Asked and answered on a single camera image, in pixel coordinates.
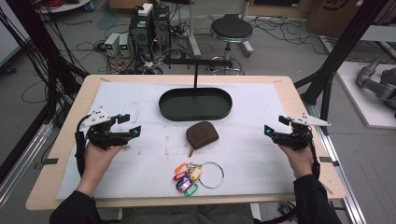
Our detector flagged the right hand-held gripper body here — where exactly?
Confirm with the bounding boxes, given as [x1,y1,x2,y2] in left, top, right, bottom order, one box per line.
[272,112,332,152]

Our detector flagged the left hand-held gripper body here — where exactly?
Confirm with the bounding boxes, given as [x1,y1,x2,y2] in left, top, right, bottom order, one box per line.
[76,106,132,150]

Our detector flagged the black oval tray with hanger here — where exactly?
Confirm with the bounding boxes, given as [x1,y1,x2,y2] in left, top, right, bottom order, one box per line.
[158,57,233,122]

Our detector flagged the brown zip pouch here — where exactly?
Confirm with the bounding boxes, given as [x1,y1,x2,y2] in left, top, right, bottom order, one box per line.
[185,120,220,158]

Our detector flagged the key ring with coloured tags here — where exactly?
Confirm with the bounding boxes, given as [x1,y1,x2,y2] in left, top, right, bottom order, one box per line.
[172,161,226,198]

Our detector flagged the person's right hand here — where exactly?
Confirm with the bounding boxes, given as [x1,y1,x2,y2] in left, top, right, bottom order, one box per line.
[277,144,316,180]

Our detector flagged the person's left hand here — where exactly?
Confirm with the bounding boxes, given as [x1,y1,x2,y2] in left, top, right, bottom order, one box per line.
[81,143,125,188]

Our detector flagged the white table mat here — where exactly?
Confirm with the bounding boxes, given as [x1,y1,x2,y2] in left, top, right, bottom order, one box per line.
[55,81,297,201]

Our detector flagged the white platform board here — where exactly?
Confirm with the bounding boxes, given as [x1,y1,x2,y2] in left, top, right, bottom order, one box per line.
[335,61,396,131]

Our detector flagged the white power supply unit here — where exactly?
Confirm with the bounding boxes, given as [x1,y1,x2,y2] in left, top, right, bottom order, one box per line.
[118,33,132,58]
[104,32,121,58]

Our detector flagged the black computer tower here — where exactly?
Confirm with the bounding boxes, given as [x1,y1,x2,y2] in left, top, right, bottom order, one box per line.
[152,5,172,51]
[128,12,156,63]

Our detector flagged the white metal desk leg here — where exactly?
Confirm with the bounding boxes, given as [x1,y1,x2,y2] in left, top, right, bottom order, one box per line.
[240,0,255,59]
[186,0,203,58]

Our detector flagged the person's legs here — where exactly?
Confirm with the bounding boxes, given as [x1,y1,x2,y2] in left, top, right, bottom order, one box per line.
[120,203,255,224]

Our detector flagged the black round stool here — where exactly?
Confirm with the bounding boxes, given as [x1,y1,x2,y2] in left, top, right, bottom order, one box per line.
[209,13,254,77]

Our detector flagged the white box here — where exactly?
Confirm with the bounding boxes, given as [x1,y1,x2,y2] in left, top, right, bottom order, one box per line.
[137,3,154,18]

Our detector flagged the cardboard box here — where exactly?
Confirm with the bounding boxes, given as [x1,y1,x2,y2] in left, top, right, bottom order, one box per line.
[305,0,366,39]

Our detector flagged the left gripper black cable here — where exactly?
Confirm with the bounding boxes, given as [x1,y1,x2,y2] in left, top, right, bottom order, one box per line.
[74,114,92,178]

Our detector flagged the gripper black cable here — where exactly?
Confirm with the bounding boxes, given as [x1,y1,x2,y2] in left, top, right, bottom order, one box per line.
[74,114,92,178]
[306,136,322,181]

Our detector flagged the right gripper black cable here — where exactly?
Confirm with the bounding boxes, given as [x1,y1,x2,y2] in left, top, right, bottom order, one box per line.
[306,136,322,181]

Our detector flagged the aluminium rail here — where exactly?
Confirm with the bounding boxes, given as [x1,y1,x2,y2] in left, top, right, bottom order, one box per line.
[305,104,368,224]
[0,120,54,208]

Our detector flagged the black metal frame post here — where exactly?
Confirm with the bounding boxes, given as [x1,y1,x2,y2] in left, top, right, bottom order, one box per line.
[293,0,388,135]
[4,0,90,127]

